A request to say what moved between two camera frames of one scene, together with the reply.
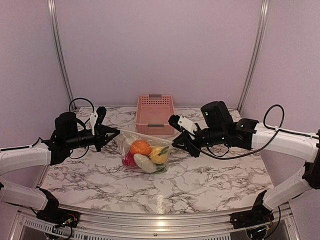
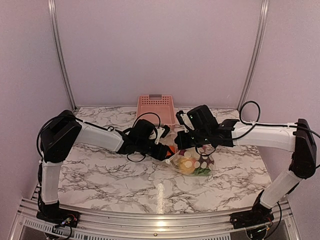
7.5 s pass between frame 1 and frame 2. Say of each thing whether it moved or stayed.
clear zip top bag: moved
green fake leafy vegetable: moved
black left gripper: moved
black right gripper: stayed
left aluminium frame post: stayed
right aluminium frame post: stayed
